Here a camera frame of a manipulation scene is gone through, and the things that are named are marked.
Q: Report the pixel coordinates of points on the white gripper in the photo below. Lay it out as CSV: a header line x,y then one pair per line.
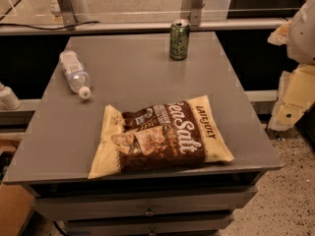
x,y
302,36

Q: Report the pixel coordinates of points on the brown and yellow chip bag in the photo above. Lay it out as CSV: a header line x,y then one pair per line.
x,y
159,136

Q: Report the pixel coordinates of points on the green soda can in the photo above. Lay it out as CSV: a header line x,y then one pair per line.
x,y
179,39

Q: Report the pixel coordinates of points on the grey drawer cabinet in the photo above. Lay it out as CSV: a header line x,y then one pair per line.
x,y
135,74

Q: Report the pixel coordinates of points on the lower grey drawer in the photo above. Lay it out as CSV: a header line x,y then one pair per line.
x,y
150,226

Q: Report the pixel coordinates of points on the grey drawer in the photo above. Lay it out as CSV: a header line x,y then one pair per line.
x,y
144,204
150,226

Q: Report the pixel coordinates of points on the clear plastic water bottle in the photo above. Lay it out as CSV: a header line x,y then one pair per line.
x,y
75,73

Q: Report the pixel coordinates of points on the upper grey drawer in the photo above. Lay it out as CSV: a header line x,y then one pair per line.
x,y
144,204

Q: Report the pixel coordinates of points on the white pipe fitting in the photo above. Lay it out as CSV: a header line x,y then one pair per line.
x,y
8,98

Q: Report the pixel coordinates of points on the cardboard box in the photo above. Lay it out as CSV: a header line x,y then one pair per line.
x,y
15,209

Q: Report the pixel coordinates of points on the right metal bracket post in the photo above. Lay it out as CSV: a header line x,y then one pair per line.
x,y
196,7

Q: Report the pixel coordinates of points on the metal bracket post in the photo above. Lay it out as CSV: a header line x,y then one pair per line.
x,y
67,12
196,7

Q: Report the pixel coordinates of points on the left metal bracket post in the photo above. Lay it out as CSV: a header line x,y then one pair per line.
x,y
67,12

